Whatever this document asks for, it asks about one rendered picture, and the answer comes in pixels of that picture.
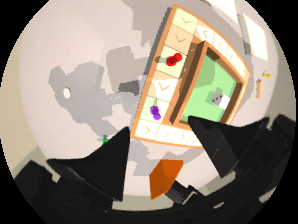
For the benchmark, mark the white die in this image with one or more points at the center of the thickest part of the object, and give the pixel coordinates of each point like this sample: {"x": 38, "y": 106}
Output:
{"x": 220, "y": 100}

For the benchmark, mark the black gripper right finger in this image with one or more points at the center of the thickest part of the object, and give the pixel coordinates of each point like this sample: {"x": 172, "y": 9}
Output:
{"x": 224, "y": 143}

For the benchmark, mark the purple pawn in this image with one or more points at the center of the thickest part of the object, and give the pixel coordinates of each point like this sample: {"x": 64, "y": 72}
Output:
{"x": 156, "y": 113}

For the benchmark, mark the red pawn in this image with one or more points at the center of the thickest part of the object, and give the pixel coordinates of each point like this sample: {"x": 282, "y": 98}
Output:
{"x": 173, "y": 59}

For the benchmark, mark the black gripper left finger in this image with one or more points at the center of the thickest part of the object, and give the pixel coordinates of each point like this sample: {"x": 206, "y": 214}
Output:
{"x": 104, "y": 170}

